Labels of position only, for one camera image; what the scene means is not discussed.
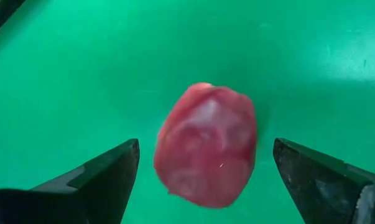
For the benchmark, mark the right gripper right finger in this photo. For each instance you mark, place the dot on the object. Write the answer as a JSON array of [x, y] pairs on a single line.
[[324, 193]]

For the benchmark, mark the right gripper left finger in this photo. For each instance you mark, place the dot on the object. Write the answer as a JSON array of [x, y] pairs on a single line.
[[81, 199]]

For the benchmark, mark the green table mat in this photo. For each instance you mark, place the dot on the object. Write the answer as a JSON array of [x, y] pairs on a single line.
[[81, 77]]

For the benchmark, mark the dark red apple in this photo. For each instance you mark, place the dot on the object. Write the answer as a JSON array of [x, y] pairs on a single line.
[[206, 149]]

